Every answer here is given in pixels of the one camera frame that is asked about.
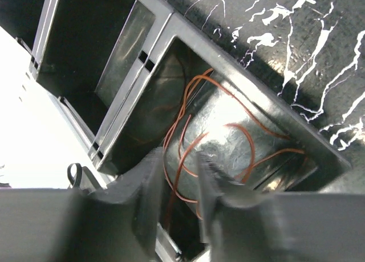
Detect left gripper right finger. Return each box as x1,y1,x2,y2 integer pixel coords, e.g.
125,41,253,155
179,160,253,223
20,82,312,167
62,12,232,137
196,152,364,261

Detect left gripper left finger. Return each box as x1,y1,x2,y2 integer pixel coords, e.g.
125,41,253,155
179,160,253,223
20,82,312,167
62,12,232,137
1,148,164,261

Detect brown cable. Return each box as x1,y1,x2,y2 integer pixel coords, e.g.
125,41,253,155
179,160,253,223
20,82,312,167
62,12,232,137
162,68,307,231

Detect black sorting bin right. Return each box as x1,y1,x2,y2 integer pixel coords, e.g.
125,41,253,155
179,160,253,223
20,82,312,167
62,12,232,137
94,19,349,261

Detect black sorting bin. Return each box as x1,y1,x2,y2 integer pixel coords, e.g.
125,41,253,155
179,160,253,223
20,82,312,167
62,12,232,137
30,0,173,160
94,19,349,261

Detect black sorting bin middle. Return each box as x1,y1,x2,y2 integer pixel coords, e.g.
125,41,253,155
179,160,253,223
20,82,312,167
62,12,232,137
30,0,173,160

